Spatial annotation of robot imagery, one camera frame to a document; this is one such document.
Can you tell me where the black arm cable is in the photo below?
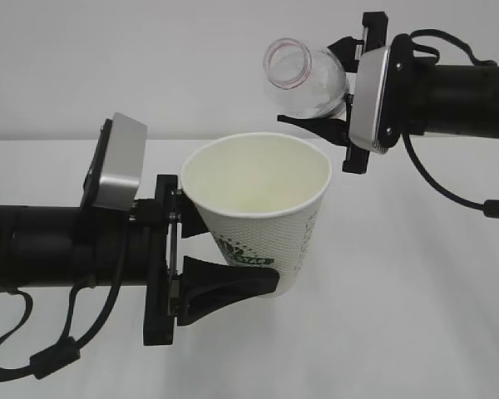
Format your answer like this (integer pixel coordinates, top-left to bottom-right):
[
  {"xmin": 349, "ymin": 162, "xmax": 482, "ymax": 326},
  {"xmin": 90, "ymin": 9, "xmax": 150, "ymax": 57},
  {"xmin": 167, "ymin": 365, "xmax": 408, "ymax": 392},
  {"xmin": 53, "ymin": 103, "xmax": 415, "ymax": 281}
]
[
  {"xmin": 0, "ymin": 232, "xmax": 130, "ymax": 373},
  {"xmin": 401, "ymin": 27, "xmax": 499, "ymax": 222}
]

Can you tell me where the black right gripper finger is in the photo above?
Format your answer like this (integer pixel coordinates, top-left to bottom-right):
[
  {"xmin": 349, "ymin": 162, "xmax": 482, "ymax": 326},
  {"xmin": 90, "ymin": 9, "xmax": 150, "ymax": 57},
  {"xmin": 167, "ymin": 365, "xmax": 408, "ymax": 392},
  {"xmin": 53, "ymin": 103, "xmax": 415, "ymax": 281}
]
[
  {"xmin": 328, "ymin": 37, "xmax": 364, "ymax": 73},
  {"xmin": 277, "ymin": 115, "xmax": 351, "ymax": 146}
]

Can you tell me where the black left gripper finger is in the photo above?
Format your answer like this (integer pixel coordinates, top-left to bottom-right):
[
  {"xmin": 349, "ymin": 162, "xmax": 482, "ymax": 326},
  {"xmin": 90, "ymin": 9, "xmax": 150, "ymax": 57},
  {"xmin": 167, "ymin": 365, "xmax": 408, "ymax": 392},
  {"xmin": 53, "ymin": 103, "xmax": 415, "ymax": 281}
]
[
  {"xmin": 176, "ymin": 256, "xmax": 279, "ymax": 327},
  {"xmin": 176, "ymin": 190, "xmax": 209, "ymax": 239}
]

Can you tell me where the clear plastic water bottle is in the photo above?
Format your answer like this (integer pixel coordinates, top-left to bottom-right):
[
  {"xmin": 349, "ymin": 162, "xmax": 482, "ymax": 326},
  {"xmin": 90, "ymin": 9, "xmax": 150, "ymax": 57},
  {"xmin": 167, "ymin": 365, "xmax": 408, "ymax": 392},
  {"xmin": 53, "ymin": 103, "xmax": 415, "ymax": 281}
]
[{"xmin": 263, "ymin": 37, "xmax": 349, "ymax": 119}]

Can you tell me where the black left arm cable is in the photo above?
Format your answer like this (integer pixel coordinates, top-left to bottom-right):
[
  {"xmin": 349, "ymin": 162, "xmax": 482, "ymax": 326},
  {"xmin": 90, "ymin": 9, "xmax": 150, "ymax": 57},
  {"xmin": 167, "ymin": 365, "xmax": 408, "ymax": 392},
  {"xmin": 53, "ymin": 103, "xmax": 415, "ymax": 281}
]
[{"xmin": 0, "ymin": 232, "xmax": 130, "ymax": 373}]

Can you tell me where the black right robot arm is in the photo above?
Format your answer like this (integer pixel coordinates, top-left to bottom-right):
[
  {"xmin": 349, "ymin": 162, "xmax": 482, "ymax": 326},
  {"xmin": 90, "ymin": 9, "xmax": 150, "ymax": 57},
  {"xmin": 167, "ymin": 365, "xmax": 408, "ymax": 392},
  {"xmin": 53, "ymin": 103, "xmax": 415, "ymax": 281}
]
[{"xmin": 277, "ymin": 12, "xmax": 499, "ymax": 175}]

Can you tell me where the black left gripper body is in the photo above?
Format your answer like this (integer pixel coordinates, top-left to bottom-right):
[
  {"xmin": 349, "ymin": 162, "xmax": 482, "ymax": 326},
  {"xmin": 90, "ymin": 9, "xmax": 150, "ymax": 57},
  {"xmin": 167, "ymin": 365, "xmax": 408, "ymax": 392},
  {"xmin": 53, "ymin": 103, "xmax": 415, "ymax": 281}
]
[{"xmin": 130, "ymin": 175, "xmax": 178, "ymax": 346}]

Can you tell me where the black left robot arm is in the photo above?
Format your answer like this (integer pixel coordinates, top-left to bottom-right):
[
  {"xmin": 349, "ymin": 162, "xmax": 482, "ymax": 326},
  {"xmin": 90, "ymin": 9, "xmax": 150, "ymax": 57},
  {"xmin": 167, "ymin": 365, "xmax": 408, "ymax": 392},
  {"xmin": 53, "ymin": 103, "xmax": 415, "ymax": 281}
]
[{"xmin": 0, "ymin": 175, "xmax": 279, "ymax": 346}]

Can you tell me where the white paper coffee cup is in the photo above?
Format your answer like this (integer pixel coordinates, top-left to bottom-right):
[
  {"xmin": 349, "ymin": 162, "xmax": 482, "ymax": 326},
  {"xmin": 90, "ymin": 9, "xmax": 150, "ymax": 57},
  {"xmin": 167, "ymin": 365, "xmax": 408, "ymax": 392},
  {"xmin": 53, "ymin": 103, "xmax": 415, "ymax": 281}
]
[{"xmin": 180, "ymin": 132, "xmax": 333, "ymax": 296}]

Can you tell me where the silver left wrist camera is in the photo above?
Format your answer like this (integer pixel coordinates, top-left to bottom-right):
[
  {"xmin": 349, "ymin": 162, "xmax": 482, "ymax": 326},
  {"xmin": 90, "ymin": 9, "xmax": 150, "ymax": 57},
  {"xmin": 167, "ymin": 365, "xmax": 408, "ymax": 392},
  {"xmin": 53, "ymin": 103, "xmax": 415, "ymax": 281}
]
[{"xmin": 81, "ymin": 112, "xmax": 147, "ymax": 212}]

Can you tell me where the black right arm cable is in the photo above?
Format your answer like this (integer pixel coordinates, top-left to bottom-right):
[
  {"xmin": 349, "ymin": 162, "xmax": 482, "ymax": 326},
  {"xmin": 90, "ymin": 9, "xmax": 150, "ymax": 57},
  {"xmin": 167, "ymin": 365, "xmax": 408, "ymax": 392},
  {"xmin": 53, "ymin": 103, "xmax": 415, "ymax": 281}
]
[{"xmin": 401, "ymin": 27, "xmax": 499, "ymax": 222}]

